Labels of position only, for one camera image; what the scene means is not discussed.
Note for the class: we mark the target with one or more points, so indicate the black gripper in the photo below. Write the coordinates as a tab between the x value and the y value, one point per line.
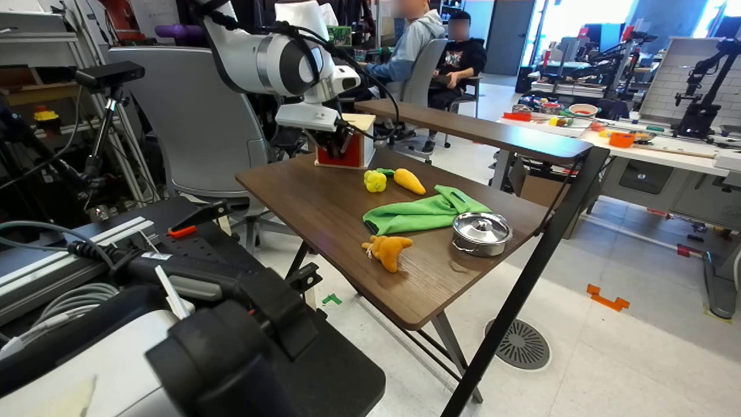
337	142

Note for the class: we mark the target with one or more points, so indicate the wooden box with red drawer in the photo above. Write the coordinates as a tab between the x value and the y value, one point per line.
351	147

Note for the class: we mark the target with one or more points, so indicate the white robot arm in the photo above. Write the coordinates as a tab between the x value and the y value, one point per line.
292	59

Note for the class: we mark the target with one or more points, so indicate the black background robot arm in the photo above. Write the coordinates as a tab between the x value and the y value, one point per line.
702	108

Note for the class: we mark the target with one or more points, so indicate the yellow toy pepper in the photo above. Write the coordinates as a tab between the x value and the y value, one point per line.
377	182

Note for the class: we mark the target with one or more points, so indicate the orange toy carrot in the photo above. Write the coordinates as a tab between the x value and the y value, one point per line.
407	178

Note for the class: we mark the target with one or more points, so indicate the orange plush toy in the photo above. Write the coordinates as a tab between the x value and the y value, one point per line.
387	251

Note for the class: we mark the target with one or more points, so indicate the dark wooden table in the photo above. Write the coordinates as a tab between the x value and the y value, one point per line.
407	265

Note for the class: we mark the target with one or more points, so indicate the green cloth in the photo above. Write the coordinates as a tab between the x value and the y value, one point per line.
437	211

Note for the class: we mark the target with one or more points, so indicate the grey office chair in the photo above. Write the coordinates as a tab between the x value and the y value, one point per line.
206	130

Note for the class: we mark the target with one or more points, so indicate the person in grey hoodie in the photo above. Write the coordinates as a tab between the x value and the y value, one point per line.
423	23

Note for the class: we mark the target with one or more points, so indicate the person in black shirt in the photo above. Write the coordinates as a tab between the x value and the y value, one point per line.
461	61

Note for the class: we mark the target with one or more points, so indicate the silver metal bowl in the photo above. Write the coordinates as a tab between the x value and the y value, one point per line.
482	234

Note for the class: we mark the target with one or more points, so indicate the round floor drain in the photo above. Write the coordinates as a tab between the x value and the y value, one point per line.
524	347

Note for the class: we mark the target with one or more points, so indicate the orange floor tape marker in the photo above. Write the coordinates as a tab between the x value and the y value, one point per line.
598	298

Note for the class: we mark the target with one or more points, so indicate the white desk with items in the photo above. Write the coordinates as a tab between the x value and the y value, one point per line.
671	175

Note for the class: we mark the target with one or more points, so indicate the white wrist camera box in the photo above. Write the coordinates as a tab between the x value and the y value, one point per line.
307	116

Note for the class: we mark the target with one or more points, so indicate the black camera on tripod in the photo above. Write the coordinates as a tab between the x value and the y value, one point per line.
108	82

